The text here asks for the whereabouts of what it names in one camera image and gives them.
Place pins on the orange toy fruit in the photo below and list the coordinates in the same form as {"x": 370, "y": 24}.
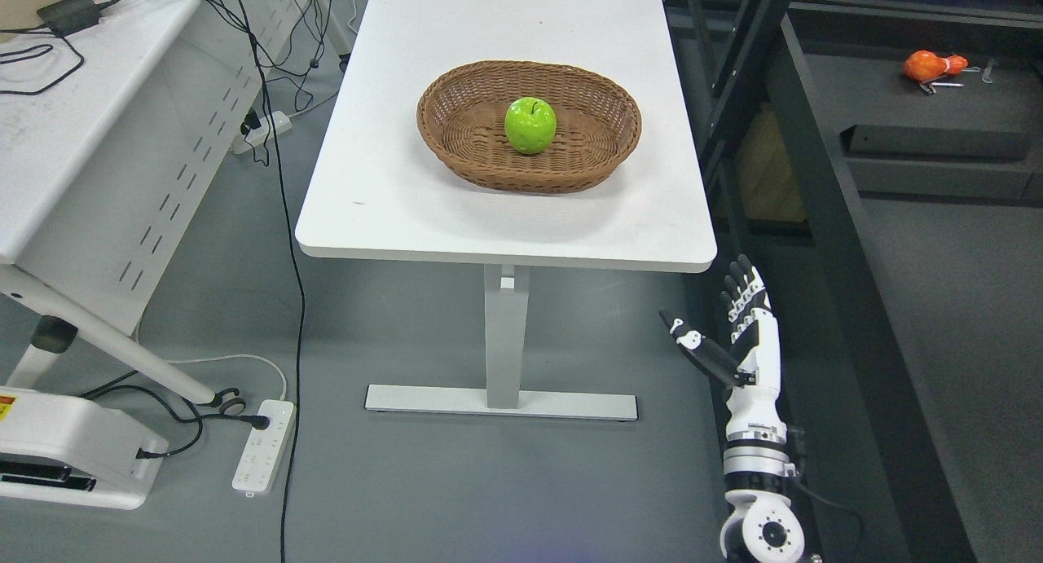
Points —
{"x": 924, "y": 65}

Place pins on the black metal shelf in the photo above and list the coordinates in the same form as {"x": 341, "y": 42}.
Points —
{"x": 898, "y": 225}

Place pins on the white far power strip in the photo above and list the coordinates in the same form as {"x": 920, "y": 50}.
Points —
{"x": 255, "y": 130}

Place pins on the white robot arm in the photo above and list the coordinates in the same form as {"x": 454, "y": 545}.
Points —
{"x": 762, "y": 526}

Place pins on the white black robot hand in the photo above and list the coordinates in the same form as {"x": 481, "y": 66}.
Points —
{"x": 749, "y": 368}

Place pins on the white floor power strip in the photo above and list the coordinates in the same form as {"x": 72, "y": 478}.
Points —
{"x": 264, "y": 447}

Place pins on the black power adapter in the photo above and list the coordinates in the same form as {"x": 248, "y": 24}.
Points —
{"x": 70, "y": 16}

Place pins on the brown wicker basket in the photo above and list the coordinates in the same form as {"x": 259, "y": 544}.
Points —
{"x": 461, "y": 118}

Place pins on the green apple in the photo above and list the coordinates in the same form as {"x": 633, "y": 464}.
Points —
{"x": 530, "y": 125}

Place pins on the white folding table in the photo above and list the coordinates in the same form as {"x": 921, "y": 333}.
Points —
{"x": 102, "y": 174}

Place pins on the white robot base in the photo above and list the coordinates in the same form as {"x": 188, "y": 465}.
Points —
{"x": 70, "y": 450}

